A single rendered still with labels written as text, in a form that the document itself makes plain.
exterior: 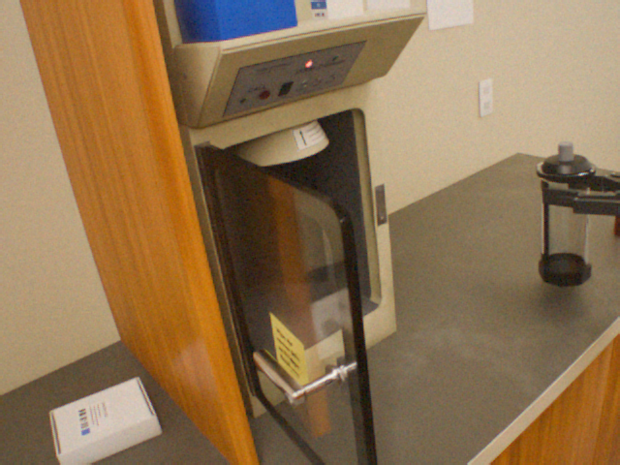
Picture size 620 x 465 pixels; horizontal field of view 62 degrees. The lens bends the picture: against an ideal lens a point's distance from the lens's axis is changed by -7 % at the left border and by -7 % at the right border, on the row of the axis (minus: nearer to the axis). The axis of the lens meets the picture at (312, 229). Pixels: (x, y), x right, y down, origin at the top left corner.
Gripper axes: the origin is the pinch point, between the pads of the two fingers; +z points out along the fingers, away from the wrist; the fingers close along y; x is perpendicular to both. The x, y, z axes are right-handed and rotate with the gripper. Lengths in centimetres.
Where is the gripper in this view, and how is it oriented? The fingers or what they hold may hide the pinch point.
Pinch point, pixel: (568, 188)
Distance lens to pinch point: 109.2
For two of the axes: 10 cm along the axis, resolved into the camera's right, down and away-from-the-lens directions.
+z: -6.0, -1.6, 7.9
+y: -7.8, 3.5, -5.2
